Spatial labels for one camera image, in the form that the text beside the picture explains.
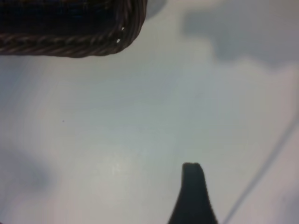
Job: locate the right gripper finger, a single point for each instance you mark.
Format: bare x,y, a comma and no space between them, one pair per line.
194,200

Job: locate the dark brown wicker basket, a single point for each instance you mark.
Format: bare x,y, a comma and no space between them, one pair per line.
58,21

